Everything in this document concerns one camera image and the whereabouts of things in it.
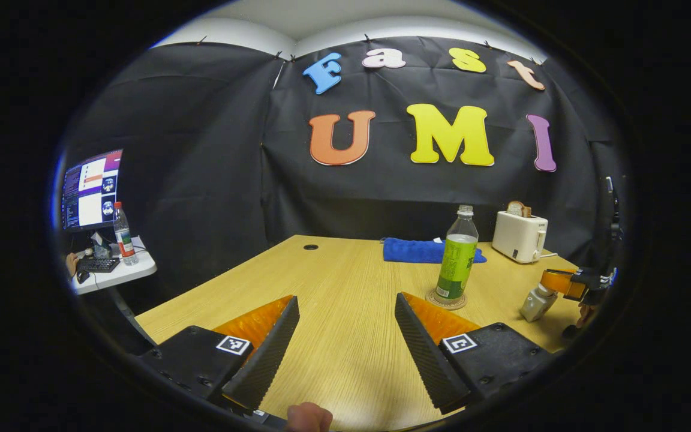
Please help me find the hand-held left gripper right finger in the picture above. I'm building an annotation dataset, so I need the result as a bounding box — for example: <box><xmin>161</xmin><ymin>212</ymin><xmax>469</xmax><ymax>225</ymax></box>
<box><xmin>395</xmin><ymin>292</ymin><xmax>556</xmax><ymax>415</ymax></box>

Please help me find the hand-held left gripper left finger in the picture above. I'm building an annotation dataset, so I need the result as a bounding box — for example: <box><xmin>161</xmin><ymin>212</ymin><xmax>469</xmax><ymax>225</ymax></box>
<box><xmin>139</xmin><ymin>295</ymin><xmax>300</xmax><ymax>412</ymax></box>

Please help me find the white ceramic teacup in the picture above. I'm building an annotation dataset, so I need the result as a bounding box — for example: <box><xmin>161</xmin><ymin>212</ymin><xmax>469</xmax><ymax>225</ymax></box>
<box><xmin>519</xmin><ymin>285</ymin><xmax>559</xmax><ymax>323</ymax></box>

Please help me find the round wooden coaster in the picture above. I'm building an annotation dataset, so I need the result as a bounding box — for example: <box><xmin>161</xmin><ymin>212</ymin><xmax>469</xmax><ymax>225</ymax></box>
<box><xmin>425</xmin><ymin>290</ymin><xmax>468</xmax><ymax>311</ymax></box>

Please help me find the green label water bottle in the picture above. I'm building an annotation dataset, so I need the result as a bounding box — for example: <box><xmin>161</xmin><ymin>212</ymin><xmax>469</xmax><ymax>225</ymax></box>
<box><xmin>434</xmin><ymin>205</ymin><xmax>479</xmax><ymax>302</ymax></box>

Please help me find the red cap plastic bottle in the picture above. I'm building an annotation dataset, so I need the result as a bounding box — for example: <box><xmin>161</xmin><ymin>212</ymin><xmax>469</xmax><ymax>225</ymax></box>
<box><xmin>113</xmin><ymin>201</ymin><xmax>139</xmax><ymax>266</ymax></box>

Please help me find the white toaster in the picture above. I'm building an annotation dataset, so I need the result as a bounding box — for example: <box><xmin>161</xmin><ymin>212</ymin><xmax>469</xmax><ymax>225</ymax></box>
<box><xmin>492</xmin><ymin>211</ymin><xmax>549</xmax><ymax>264</ymax></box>

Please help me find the blue towel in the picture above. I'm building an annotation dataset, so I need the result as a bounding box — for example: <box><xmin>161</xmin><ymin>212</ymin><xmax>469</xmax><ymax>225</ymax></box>
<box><xmin>383</xmin><ymin>238</ymin><xmax>488</xmax><ymax>265</ymax></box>

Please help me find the white side table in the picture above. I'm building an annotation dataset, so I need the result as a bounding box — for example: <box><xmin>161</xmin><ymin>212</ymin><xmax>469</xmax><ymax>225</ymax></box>
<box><xmin>73</xmin><ymin>237</ymin><xmax>158</xmax><ymax>295</ymax></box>

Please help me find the black keyboard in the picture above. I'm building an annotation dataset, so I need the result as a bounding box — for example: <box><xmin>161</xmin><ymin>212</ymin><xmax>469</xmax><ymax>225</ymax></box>
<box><xmin>77</xmin><ymin>257</ymin><xmax>121</xmax><ymax>274</ymax></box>

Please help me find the computer monitor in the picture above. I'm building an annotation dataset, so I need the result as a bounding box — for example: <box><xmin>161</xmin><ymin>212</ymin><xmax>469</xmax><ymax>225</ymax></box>
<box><xmin>61</xmin><ymin>149</ymin><xmax>124</xmax><ymax>233</ymax></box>

